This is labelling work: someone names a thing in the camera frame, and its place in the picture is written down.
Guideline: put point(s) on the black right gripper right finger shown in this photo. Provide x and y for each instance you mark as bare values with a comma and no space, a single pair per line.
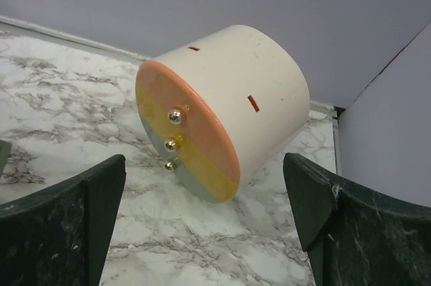
354,235

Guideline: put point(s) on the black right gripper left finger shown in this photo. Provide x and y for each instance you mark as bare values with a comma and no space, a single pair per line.
60,235

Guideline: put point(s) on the olive green canvas bag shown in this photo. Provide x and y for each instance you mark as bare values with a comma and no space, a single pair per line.
5,149

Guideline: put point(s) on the cream cylinder with orange face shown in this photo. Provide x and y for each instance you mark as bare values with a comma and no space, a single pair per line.
220,107

